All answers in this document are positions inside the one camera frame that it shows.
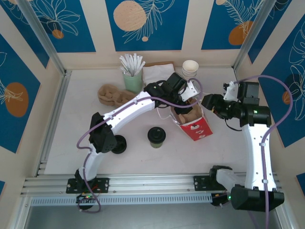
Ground red white paper bag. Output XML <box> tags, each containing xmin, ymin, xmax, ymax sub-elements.
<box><xmin>156</xmin><ymin>92</ymin><xmax>213</xmax><ymax>142</ymax></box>

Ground white paper napkins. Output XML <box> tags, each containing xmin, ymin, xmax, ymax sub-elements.
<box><xmin>142</xmin><ymin>63</ymin><xmax>176</xmax><ymax>88</ymax></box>

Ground brown cardboard napkin box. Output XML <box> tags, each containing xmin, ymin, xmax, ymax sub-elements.
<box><xmin>142</xmin><ymin>61</ymin><xmax>177</xmax><ymax>93</ymax></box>

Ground mint green straw holder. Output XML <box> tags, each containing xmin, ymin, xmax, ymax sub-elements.
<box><xmin>122</xmin><ymin>71</ymin><xmax>143</xmax><ymax>94</ymax></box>

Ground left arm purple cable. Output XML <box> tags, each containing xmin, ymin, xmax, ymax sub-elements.
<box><xmin>76</xmin><ymin>78</ymin><xmax>203</xmax><ymax>213</ymax></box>

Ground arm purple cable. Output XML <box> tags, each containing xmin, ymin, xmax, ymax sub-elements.
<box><xmin>76</xmin><ymin>78</ymin><xmax>203</xmax><ymax>213</ymax></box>
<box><xmin>233</xmin><ymin>75</ymin><xmax>294</xmax><ymax>229</ymax></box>

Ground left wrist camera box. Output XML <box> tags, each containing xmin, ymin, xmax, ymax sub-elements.
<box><xmin>181</xmin><ymin>80</ymin><xmax>199</xmax><ymax>101</ymax></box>

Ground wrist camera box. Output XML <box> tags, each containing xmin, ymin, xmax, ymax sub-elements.
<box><xmin>181</xmin><ymin>80</ymin><xmax>199</xmax><ymax>101</ymax></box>
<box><xmin>223</xmin><ymin>80</ymin><xmax>239</xmax><ymax>101</ymax></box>

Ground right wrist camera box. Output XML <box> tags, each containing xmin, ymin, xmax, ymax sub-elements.
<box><xmin>223</xmin><ymin>80</ymin><xmax>239</xmax><ymax>101</ymax></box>

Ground right gripper thin black cable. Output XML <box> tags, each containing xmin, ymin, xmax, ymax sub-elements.
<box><xmin>225</xmin><ymin>118</ymin><xmax>244</xmax><ymax>131</ymax></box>

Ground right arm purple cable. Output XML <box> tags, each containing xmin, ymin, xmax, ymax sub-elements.
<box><xmin>233</xmin><ymin>75</ymin><xmax>294</xmax><ymax>229</ymax></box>

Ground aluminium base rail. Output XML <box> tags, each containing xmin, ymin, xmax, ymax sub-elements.
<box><xmin>20</xmin><ymin>172</ymin><xmax>283</xmax><ymax>197</ymax></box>

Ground aluminium frame post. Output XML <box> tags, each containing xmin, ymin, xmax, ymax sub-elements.
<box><xmin>232</xmin><ymin>0</ymin><xmax>275</xmax><ymax>70</ymax></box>
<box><xmin>18</xmin><ymin>0</ymin><xmax>72</xmax><ymax>76</ymax></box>

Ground white slotted cable duct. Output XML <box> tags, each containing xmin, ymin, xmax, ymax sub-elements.
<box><xmin>30</xmin><ymin>193</ymin><xmax>213</xmax><ymax>207</ymax></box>

